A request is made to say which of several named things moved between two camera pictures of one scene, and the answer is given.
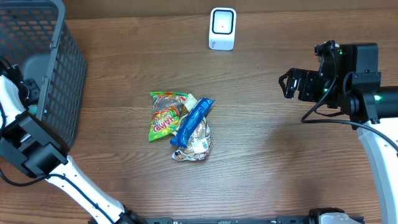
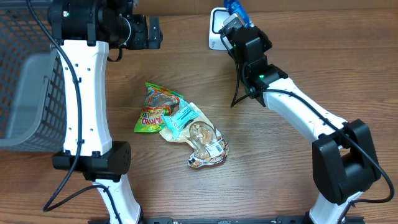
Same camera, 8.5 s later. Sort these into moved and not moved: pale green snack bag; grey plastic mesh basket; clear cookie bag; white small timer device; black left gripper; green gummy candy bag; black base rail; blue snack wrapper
Moved: pale green snack bag; clear cookie bag; blue snack wrapper; black left gripper; green gummy candy bag
Not moved: white small timer device; black base rail; grey plastic mesh basket
